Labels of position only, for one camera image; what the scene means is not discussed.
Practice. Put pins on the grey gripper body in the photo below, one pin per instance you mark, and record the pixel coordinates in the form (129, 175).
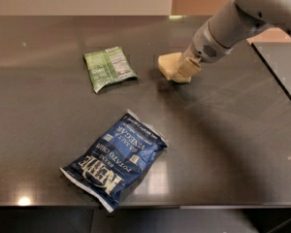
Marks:
(202, 49)

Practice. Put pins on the yellow sponge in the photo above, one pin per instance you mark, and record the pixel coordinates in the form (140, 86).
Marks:
(170, 68)

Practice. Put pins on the green jalapeno chip bag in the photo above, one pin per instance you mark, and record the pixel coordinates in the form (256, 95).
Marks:
(106, 67)

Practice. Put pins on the blue kettle chip bag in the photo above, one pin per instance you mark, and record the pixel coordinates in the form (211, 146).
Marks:
(116, 160)

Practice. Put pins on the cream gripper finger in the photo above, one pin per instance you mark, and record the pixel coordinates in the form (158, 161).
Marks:
(185, 67)
(187, 80)

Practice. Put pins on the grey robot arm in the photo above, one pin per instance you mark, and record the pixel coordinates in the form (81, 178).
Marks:
(235, 21)

